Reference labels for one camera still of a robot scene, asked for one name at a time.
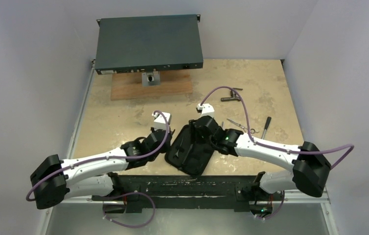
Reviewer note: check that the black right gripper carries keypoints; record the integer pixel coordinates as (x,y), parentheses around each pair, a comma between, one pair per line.
(202,126)

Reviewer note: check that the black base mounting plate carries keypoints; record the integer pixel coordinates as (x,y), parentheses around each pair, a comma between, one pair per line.
(237,193)

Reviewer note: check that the dark green rack device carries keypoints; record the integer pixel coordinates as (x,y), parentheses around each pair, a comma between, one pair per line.
(148,43)

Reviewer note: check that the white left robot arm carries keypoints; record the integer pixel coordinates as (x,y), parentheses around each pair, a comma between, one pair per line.
(55,180)

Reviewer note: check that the dark metal pipe fitting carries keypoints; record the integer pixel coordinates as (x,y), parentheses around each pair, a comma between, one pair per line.
(233,96)

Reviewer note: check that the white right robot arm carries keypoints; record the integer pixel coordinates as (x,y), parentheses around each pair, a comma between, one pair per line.
(304,167)

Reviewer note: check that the grey metal bracket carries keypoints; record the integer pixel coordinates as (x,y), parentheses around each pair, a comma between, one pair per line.
(150,78)

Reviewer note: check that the black zippered tool case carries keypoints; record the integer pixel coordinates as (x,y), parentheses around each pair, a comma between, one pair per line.
(195,156)

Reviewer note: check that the wooden board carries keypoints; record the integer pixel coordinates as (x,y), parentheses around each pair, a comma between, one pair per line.
(129,85)

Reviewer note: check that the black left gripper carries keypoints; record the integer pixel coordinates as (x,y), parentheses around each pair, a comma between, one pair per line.
(168,147)

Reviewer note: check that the black hair clip in case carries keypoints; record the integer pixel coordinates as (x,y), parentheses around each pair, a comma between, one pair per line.
(179,149)

